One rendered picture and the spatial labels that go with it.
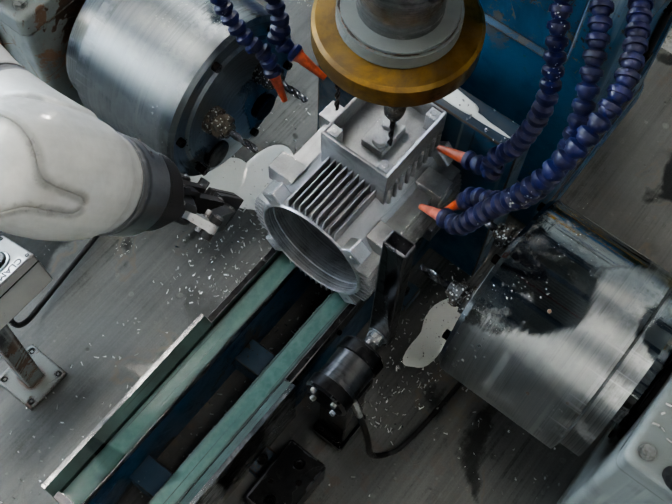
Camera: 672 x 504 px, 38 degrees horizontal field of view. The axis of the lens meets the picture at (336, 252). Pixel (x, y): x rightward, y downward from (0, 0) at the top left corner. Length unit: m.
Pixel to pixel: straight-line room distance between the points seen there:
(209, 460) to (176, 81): 0.47
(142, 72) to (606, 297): 0.62
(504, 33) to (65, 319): 0.73
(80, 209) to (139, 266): 0.74
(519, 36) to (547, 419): 0.46
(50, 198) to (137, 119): 0.57
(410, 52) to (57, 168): 0.40
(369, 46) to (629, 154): 0.75
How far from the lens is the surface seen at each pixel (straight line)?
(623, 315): 1.10
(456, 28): 1.01
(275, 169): 1.23
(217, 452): 1.26
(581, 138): 0.89
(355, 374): 1.16
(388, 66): 0.99
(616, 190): 1.61
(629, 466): 1.06
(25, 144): 0.71
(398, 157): 1.20
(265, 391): 1.28
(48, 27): 1.34
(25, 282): 1.22
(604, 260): 1.13
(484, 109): 1.22
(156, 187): 0.85
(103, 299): 1.48
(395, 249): 0.99
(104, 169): 0.76
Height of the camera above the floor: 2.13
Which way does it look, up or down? 64 degrees down
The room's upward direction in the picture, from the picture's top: 4 degrees clockwise
